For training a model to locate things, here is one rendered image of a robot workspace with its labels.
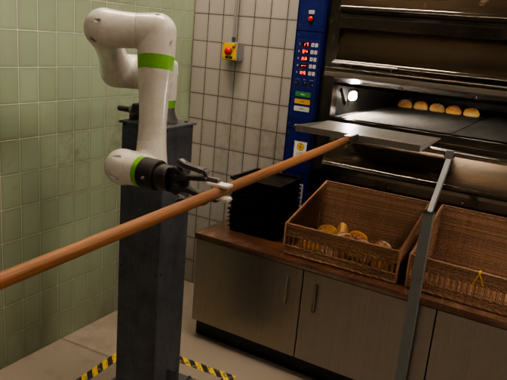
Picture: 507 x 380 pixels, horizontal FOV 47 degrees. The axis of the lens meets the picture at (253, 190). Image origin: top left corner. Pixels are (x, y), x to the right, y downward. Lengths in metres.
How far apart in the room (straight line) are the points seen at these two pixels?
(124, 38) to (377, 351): 1.68
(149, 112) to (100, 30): 0.29
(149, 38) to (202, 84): 1.62
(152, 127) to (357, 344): 1.40
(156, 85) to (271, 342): 1.52
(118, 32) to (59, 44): 0.91
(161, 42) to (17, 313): 1.56
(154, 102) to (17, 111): 0.93
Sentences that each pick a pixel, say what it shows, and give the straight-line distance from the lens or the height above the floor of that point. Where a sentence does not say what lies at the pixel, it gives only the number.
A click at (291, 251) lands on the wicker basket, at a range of 2.74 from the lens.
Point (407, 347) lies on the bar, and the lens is 2.56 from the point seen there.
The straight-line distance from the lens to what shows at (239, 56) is 3.27.
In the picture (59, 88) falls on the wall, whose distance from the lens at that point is 2.78.
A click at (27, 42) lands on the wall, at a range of 2.65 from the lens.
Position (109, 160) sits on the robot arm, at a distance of 1.75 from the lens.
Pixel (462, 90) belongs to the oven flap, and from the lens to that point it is 2.73.
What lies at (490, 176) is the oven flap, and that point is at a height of 1.02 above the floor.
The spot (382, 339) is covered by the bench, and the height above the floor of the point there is 0.34.
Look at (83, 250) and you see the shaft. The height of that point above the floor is 1.13.
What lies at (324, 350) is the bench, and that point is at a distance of 2.79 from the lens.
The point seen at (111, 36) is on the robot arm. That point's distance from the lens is 1.89.
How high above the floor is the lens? 1.57
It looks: 15 degrees down
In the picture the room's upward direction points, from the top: 5 degrees clockwise
